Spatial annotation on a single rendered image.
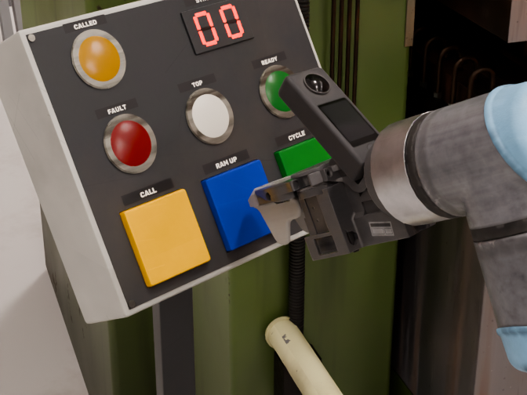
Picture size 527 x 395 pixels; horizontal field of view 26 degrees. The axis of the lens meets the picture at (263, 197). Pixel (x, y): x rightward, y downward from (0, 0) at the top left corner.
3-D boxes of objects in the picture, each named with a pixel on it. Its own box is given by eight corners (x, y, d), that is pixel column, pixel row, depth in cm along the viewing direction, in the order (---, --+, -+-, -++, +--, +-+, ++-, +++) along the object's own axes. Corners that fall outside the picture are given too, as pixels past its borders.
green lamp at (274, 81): (307, 113, 121) (307, 74, 119) (265, 118, 120) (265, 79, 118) (296, 103, 123) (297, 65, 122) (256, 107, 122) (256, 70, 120)
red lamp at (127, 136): (159, 167, 108) (157, 125, 107) (110, 174, 107) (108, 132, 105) (151, 154, 111) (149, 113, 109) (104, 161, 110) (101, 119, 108)
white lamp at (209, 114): (237, 139, 115) (236, 98, 113) (192, 144, 113) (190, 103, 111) (227, 127, 117) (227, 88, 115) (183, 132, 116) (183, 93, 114)
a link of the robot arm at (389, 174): (389, 127, 90) (464, 96, 96) (348, 140, 94) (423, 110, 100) (427, 233, 91) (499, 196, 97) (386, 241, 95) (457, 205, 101)
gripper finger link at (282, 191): (248, 211, 107) (307, 194, 100) (242, 195, 107) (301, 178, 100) (284, 195, 110) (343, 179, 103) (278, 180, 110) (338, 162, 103)
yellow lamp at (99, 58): (128, 83, 108) (125, 39, 106) (78, 88, 107) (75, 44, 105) (121, 72, 111) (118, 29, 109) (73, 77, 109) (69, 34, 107)
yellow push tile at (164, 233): (212, 259, 111) (185, 187, 110) (151, 287, 106) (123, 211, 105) (202, 262, 112) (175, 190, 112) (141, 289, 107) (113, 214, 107)
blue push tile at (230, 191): (286, 227, 117) (261, 158, 117) (231, 251, 112) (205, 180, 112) (275, 229, 119) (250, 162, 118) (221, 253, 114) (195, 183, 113)
